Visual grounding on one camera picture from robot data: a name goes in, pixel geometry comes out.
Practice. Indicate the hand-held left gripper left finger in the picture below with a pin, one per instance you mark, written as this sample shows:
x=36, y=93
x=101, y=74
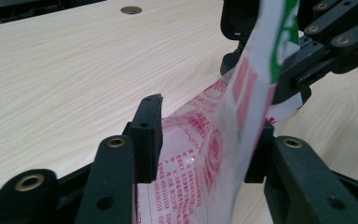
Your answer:
x=146, y=140

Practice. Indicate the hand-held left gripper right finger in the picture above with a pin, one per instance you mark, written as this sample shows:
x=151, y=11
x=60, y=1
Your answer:
x=262, y=155

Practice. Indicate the pink printed plastic bag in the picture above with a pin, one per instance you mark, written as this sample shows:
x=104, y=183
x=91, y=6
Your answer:
x=199, y=161

